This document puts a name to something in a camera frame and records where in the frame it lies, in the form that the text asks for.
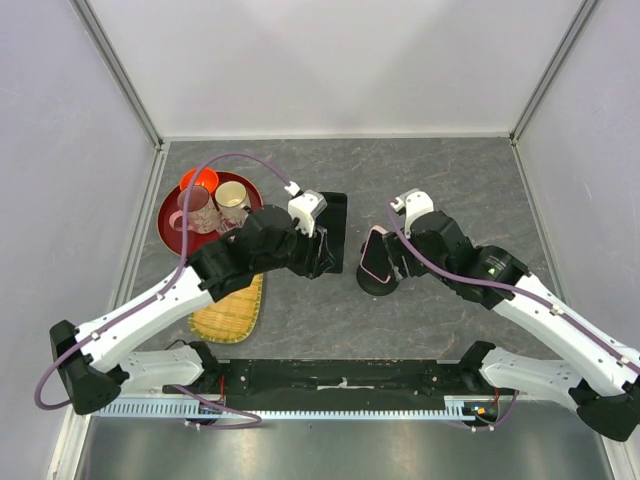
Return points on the pink mug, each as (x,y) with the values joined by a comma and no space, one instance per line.
(199,211)

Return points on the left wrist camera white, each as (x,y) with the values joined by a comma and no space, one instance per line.
(305,207)

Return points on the orange bowl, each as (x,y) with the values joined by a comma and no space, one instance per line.
(207,178)

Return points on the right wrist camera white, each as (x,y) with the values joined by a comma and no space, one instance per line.
(412,205)

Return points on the beige mug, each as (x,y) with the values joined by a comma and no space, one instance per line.
(233,201)

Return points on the black smartphone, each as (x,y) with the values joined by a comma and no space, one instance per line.
(334,218)

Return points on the red round tray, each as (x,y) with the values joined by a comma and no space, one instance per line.
(173,239)

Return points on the pink case smartphone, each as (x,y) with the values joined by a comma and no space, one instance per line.
(374,258)

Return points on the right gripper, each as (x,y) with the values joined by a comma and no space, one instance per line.
(396,248)

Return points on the black folding phone stand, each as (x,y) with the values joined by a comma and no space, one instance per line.
(331,258)

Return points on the clear glass tumbler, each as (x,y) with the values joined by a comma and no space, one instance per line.
(228,224)

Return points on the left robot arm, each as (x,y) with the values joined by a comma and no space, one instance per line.
(98,360)

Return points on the black round-base phone holder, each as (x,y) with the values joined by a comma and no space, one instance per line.
(373,287)

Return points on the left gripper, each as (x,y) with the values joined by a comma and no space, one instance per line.
(316,259)

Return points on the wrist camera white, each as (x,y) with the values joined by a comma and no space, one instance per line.
(305,207)
(412,205)

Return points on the woven bamboo tray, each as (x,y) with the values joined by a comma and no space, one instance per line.
(232,319)

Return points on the slotted cable duct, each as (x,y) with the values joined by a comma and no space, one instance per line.
(185,408)

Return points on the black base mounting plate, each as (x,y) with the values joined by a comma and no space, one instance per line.
(350,385)

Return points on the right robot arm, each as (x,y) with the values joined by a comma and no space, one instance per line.
(594,375)

